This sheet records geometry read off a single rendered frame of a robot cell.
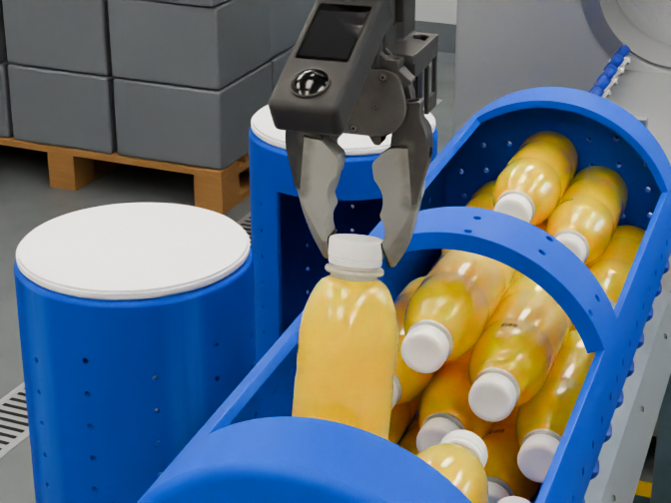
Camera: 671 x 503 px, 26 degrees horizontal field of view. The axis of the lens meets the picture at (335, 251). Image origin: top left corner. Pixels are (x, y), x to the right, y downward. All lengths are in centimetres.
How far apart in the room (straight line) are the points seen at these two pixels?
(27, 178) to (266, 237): 295
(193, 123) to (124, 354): 298
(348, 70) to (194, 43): 363
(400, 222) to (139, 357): 72
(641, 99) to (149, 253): 125
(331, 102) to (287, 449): 22
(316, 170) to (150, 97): 367
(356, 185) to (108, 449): 58
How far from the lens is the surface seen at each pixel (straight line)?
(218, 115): 455
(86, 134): 482
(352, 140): 210
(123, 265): 169
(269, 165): 212
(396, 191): 98
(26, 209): 479
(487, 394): 123
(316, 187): 100
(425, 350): 123
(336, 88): 89
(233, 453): 94
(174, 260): 170
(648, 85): 281
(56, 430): 175
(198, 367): 169
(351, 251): 99
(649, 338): 181
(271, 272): 218
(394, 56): 96
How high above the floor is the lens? 171
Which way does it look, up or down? 23 degrees down
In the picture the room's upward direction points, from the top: straight up
